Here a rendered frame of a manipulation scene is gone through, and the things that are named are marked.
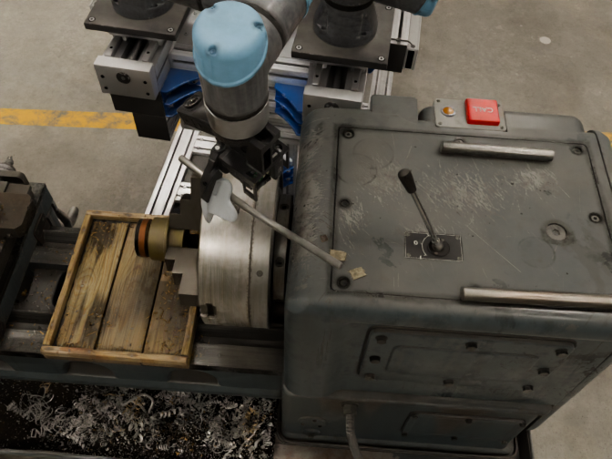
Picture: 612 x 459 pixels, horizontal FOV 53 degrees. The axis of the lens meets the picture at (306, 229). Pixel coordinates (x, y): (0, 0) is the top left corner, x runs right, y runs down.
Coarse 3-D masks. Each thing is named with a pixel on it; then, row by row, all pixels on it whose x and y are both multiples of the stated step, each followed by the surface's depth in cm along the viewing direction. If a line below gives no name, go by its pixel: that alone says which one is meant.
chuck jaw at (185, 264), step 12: (168, 252) 116; (180, 252) 116; (192, 252) 116; (168, 264) 116; (180, 264) 114; (192, 264) 114; (180, 276) 113; (192, 276) 112; (180, 288) 111; (192, 288) 111; (180, 300) 111; (192, 300) 111; (204, 312) 112; (216, 312) 111
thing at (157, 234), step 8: (144, 224) 117; (152, 224) 117; (160, 224) 117; (168, 224) 116; (136, 232) 116; (144, 232) 116; (152, 232) 116; (160, 232) 116; (168, 232) 117; (176, 232) 117; (184, 232) 117; (136, 240) 116; (144, 240) 116; (152, 240) 116; (160, 240) 116; (168, 240) 117; (176, 240) 117; (184, 240) 122; (136, 248) 117; (144, 248) 117; (152, 248) 116; (160, 248) 116; (144, 256) 119; (152, 256) 117; (160, 256) 117
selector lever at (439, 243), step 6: (414, 192) 92; (414, 198) 93; (420, 204) 94; (420, 210) 95; (426, 216) 96; (426, 222) 96; (426, 228) 97; (432, 228) 97; (432, 234) 98; (432, 240) 99; (438, 240) 99; (444, 240) 100; (432, 246) 100; (438, 246) 99; (444, 246) 100; (432, 252) 99; (438, 252) 99; (444, 252) 99
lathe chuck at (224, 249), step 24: (240, 192) 107; (216, 216) 105; (240, 216) 105; (216, 240) 104; (240, 240) 104; (216, 264) 104; (240, 264) 104; (216, 288) 106; (240, 288) 106; (240, 312) 109
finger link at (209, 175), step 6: (210, 162) 81; (216, 162) 81; (210, 168) 81; (216, 168) 82; (204, 174) 82; (210, 174) 82; (216, 174) 82; (222, 174) 84; (204, 180) 82; (210, 180) 82; (204, 186) 83; (210, 186) 83; (204, 192) 84; (210, 192) 84; (204, 198) 85
